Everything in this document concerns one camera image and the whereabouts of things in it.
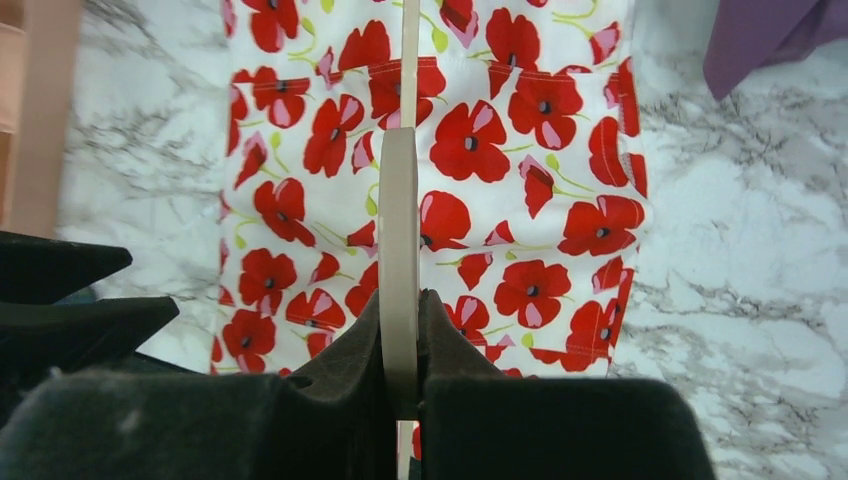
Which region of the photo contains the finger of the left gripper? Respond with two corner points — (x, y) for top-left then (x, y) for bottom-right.
(1, 231), (133, 305)
(1, 297), (179, 424)

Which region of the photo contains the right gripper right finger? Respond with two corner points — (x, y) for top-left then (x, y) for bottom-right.
(419, 289), (714, 479)

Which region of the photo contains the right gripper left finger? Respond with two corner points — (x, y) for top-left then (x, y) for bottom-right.
(1, 299), (397, 479)

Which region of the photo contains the red poppy print cloth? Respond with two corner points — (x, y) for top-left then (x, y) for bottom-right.
(209, 1), (650, 377)

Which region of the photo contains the peach compartment tray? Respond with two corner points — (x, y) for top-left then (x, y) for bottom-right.
(1, 0), (83, 238)

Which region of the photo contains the purple cloth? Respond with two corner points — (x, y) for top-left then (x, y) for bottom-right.
(703, 0), (847, 101)

